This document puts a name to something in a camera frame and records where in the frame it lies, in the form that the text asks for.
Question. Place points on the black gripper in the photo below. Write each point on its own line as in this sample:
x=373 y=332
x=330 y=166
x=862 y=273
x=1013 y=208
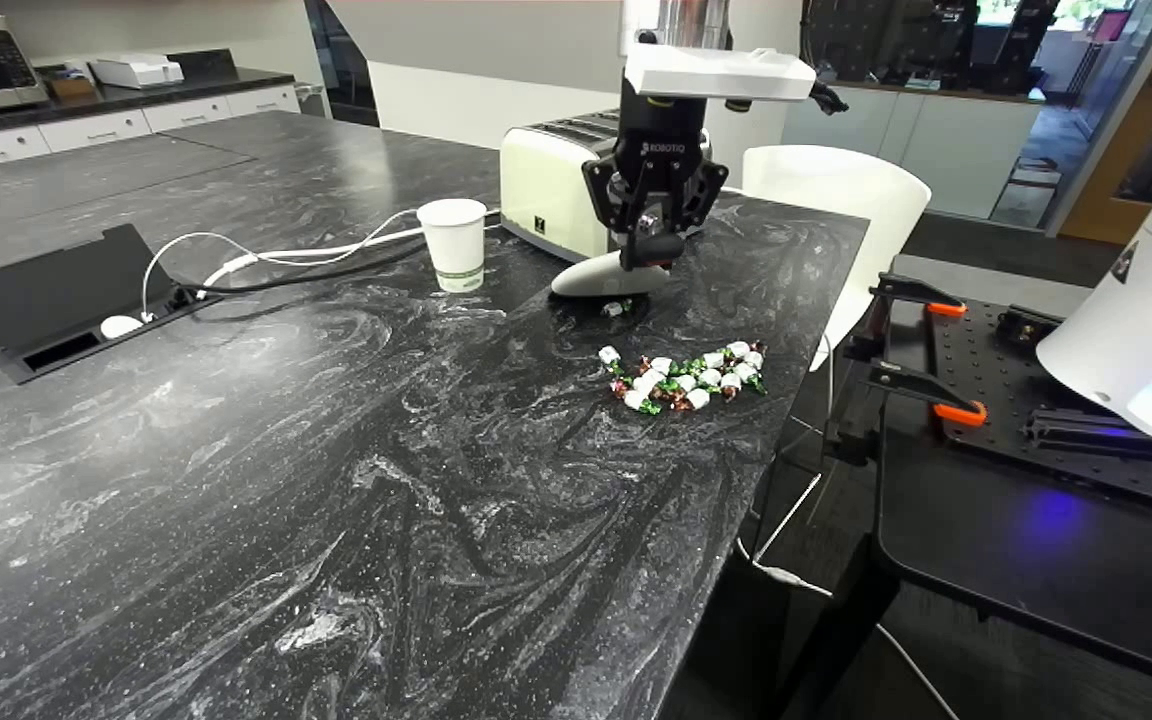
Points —
x=662 y=132

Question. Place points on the white green candy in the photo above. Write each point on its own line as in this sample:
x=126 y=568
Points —
x=739 y=351
x=611 y=359
x=676 y=387
x=699 y=399
x=662 y=365
x=656 y=406
x=749 y=365
x=646 y=387
x=714 y=360

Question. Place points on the white red candy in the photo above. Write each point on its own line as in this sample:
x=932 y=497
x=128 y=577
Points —
x=632 y=399

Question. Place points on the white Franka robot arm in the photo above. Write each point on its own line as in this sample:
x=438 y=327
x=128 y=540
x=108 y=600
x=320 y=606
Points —
x=1137 y=332

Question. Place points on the cream four-slot toaster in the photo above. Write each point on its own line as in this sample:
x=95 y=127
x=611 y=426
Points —
x=543 y=184

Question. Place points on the white paper cup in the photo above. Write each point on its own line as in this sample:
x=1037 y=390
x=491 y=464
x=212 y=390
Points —
x=453 y=243

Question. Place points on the black countertop item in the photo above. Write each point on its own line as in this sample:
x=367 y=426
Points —
x=205 y=61

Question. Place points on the wooden door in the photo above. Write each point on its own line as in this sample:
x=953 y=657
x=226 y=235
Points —
x=1137 y=146

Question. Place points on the white countertop appliance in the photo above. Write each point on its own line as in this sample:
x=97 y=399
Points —
x=136 y=71

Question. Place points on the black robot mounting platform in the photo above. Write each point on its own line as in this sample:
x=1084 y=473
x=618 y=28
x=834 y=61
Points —
x=1043 y=573

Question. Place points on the white power plug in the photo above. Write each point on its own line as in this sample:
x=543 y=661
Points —
x=120 y=327

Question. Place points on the white kitchen counter cabinets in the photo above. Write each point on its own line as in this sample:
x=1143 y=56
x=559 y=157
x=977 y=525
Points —
x=108 y=127

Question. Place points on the brown countertop box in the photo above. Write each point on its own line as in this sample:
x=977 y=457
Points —
x=69 y=80

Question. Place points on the open black table outlet box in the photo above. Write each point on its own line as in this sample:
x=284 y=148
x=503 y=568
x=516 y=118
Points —
x=56 y=286

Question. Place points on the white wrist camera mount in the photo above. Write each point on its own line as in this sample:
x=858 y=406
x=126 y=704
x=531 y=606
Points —
x=722 y=72

